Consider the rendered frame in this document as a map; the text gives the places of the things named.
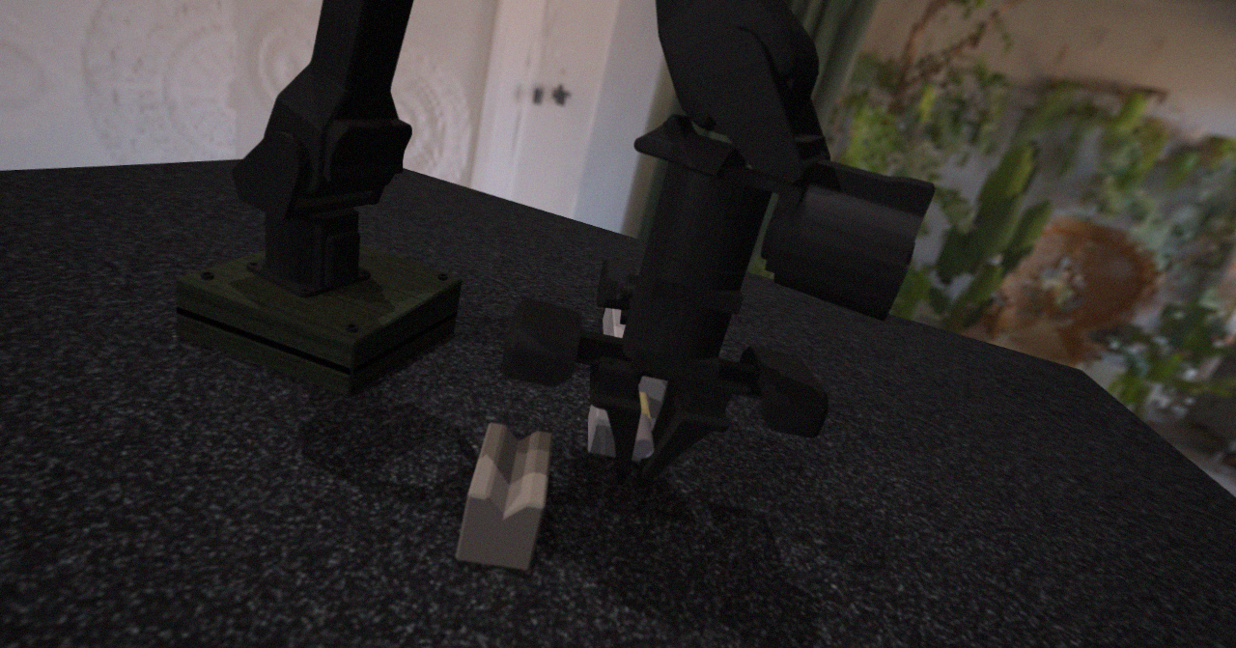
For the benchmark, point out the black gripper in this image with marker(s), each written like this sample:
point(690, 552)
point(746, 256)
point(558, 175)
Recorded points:
point(674, 331)

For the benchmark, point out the beige v-notched block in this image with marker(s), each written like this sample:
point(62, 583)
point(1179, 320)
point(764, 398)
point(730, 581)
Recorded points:
point(506, 499)

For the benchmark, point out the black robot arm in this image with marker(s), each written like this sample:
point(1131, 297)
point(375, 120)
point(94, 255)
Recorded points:
point(741, 68)

